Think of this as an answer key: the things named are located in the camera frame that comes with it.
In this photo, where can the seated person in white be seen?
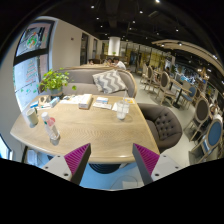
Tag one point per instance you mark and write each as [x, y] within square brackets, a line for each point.
[118, 63]

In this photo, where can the grey chevron cushion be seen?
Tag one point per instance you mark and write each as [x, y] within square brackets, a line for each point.
[109, 82]

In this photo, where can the grey backed wooden chair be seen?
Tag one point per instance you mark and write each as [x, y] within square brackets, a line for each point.
[201, 113]

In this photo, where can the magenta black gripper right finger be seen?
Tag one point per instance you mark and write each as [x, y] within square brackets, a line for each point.
[146, 161]

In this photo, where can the blue backed wooden chair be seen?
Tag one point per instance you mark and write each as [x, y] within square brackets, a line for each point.
[207, 144]

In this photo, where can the pale green mug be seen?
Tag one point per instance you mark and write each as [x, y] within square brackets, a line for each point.
[32, 116]

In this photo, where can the clear plastic water bottle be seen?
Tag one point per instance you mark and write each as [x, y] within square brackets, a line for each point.
[50, 127]

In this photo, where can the dark grey tufted armchair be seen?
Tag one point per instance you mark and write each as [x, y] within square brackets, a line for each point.
[164, 125]

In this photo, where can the green potted plant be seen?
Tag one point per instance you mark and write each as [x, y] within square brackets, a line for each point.
[54, 81]

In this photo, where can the grey upholstered sofa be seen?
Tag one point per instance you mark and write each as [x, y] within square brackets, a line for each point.
[91, 79]

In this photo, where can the wooden phone stand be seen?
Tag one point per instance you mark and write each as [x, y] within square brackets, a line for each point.
[44, 101]

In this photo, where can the blue white booklet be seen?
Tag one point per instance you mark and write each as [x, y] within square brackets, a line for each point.
[102, 100]

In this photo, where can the white menu card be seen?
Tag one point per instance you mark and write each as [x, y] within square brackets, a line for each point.
[102, 105]

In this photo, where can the white round pillar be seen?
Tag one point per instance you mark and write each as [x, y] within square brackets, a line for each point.
[114, 46]

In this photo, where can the clear plastic cup with straw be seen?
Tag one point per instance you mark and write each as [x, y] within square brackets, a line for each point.
[122, 108]

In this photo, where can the framed wall poster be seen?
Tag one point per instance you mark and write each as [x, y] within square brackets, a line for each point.
[34, 41]

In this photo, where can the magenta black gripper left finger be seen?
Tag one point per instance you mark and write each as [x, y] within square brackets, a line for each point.
[77, 160]

